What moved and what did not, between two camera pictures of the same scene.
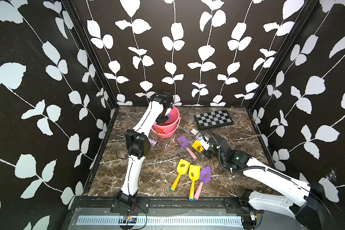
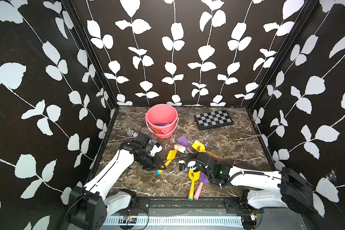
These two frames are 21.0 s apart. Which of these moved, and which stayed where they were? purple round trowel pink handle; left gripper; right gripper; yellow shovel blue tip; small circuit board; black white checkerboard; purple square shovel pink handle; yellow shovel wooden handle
Moved: right gripper; left gripper
Stayed: purple square shovel pink handle; yellow shovel wooden handle; small circuit board; black white checkerboard; yellow shovel blue tip; purple round trowel pink handle
